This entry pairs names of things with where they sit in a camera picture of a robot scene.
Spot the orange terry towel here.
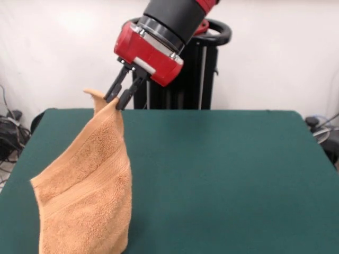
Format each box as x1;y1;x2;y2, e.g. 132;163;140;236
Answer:
29;88;133;254

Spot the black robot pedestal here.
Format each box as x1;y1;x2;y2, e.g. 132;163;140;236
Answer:
121;17;233;110

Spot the dark green table cloth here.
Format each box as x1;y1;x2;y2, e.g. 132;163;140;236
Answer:
0;108;339;254

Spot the black cable tangle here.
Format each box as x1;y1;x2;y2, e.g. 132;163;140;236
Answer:
0;84;32;191

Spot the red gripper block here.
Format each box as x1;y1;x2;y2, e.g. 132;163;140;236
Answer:
103;21;184;111

